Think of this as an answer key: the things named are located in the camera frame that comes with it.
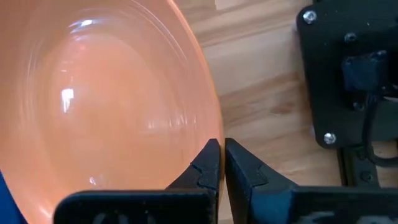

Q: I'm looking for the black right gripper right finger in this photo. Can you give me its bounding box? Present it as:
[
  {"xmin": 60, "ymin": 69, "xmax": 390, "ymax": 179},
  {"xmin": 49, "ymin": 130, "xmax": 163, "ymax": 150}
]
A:
[{"xmin": 225, "ymin": 138, "xmax": 398, "ymax": 224}]

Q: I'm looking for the orange plate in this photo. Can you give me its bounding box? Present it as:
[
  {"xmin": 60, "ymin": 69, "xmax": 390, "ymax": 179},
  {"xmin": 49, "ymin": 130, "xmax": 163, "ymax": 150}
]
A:
[{"xmin": 0, "ymin": 0, "xmax": 225, "ymax": 224}]

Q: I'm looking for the black bracket with screws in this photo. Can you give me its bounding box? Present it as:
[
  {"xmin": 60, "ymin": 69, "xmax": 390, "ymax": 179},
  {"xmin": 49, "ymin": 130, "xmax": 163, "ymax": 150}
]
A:
[{"xmin": 295, "ymin": 0, "xmax": 398, "ymax": 150}]

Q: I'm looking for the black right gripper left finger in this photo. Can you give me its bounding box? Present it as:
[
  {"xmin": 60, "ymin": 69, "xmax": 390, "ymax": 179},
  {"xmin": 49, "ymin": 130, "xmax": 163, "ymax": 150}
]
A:
[{"xmin": 54, "ymin": 138, "xmax": 222, "ymax": 224}]

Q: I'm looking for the black cable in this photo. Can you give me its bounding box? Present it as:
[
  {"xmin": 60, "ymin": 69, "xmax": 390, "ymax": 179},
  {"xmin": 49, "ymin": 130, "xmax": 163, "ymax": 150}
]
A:
[{"xmin": 362, "ymin": 93, "xmax": 398, "ymax": 169}]

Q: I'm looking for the blue tray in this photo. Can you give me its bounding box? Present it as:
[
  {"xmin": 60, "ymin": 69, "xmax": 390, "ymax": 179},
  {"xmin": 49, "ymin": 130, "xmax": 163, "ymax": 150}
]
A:
[{"xmin": 0, "ymin": 169, "xmax": 29, "ymax": 224}]

